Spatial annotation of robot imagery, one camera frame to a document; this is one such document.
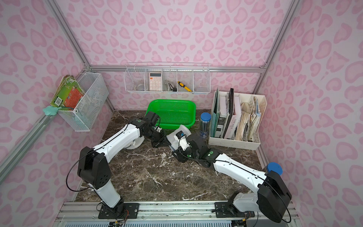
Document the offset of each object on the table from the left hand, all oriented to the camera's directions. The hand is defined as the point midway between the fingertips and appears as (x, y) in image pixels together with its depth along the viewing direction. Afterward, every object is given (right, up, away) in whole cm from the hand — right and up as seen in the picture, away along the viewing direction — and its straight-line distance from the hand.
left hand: (171, 140), depth 82 cm
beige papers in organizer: (+46, +13, +3) cm, 48 cm away
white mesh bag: (+1, -1, +1) cm, 2 cm away
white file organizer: (+32, +17, +4) cm, 36 cm away
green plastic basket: (-2, +17, +36) cm, 40 cm away
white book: (+39, +4, +13) cm, 41 cm away
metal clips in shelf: (-2, +33, +11) cm, 35 cm away
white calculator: (-12, +38, +13) cm, 42 cm away
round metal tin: (-23, +34, +15) cm, 43 cm away
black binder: (+33, +15, -5) cm, 36 cm away
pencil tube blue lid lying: (+51, -10, -14) cm, 54 cm away
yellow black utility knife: (+5, +37, +17) cm, 41 cm away
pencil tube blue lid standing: (+21, +13, +7) cm, 25 cm away
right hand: (+2, -5, -4) cm, 7 cm away
